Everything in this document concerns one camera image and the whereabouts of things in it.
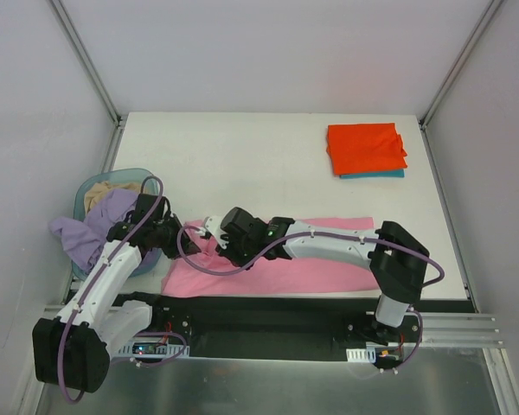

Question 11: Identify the right aluminium frame post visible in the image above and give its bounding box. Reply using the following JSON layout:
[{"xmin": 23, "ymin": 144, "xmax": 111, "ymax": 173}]
[{"xmin": 419, "ymin": 0, "xmax": 506, "ymax": 131}]

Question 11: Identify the left aluminium frame post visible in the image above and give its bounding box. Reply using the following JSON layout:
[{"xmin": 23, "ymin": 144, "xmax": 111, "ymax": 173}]
[{"xmin": 47, "ymin": 0, "xmax": 122, "ymax": 126}]

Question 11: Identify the folded teal t shirt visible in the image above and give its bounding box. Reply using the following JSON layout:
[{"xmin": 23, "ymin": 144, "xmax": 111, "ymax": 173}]
[{"xmin": 339, "ymin": 169, "xmax": 405, "ymax": 180}]

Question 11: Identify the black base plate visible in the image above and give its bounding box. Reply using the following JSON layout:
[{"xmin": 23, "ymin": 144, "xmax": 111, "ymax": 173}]
[{"xmin": 114, "ymin": 291, "xmax": 422, "ymax": 361}]

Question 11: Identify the pink t shirt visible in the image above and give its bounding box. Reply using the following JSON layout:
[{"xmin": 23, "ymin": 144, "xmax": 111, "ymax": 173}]
[{"xmin": 162, "ymin": 217, "xmax": 377, "ymax": 298}]

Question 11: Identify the beige t shirt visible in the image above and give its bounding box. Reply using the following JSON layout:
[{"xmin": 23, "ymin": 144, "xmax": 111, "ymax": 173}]
[{"xmin": 83, "ymin": 181, "xmax": 141, "ymax": 214}]

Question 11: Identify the white cable duct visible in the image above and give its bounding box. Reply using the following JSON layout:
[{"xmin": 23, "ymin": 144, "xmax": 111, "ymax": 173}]
[
  {"xmin": 113, "ymin": 340, "xmax": 190, "ymax": 360},
  {"xmin": 346, "ymin": 348, "xmax": 376, "ymax": 364}
]

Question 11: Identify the folded orange t shirt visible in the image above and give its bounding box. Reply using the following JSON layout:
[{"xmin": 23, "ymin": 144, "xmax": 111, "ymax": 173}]
[{"xmin": 326, "ymin": 123, "xmax": 407, "ymax": 176}]

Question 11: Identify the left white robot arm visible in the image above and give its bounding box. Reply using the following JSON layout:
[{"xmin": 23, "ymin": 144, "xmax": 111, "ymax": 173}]
[{"xmin": 32, "ymin": 194, "xmax": 199, "ymax": 393}]

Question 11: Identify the right white cable duct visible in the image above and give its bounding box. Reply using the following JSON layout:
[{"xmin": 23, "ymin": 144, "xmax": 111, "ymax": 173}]
[{"xmin": 346, "ymin": 348, "xmax": 376, "ymax": 364}]

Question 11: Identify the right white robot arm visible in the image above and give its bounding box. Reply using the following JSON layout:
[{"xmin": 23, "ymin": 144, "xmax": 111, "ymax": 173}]
[{"xmin": 198, "ymin": 207, "xmax": 430, "ymax": 342}]

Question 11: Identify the aluminium frame post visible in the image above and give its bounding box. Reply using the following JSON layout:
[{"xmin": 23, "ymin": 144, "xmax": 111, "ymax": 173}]
[
  {"xmin": 419, "ymin": 0, "xmax": 506, "ymax": 131},
  {"xmin": 47, "ymin": 0, "xmax": 122, "ymax": 126}
]

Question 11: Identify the lavender t shirt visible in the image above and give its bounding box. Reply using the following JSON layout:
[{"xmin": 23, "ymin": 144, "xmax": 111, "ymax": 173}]
[{"xmin": 48, "ymin": 188, "xmax": 138, "ymax": 275}]

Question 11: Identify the left white cable duct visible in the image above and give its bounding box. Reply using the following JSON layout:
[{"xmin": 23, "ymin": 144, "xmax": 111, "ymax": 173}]
[{"xmin": 113, "ymin": 340, "xmax": 190, "ymax": 360}]

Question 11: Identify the teal plastic basket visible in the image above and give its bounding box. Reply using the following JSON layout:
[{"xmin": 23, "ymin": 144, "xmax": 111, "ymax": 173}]
[{"xmin": 72, "ymin": 169, "xmax": 159, "ymax": 280}]

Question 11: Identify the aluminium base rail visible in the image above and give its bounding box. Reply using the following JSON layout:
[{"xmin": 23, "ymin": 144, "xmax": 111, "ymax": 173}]
[{"xmin": 36, "ymin": 302, "xmax": 505, "ymax": 347}]

